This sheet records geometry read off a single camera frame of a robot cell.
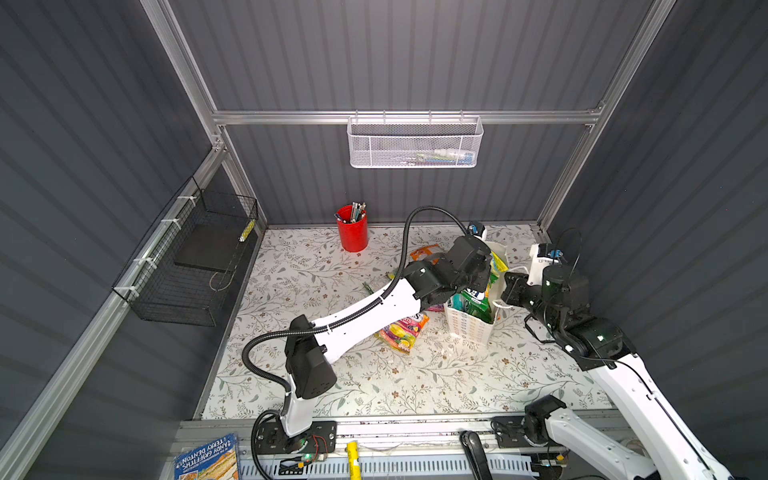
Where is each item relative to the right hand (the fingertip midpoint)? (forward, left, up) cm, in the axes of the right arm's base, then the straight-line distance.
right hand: (509, 276), depth 70 cm
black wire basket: (0, +79, 0) cm, 79 cm away
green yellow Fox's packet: (+2, +3, +2) cm, 4 cm away
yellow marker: (-33, +38, -26) cm, 57 cm away
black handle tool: (-33, +9, -23) cm, 41 cm away
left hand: (+3, +5, 0) cm, 6 cm away
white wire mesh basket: (+75, +19, -7) cm, 77 cm away
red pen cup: (+33, +42, -20) cm, 57 cm away
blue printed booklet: (-34, +70, -25) cm, 82 cm away
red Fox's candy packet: (-3, +25, -26) cm, 36 cm away
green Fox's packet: (-5, +9, -3) cm, 11 cm away
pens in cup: (+38, +40, -13) cm, 57 cm away
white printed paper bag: (-7, +8, -13) cm, 17 cm away
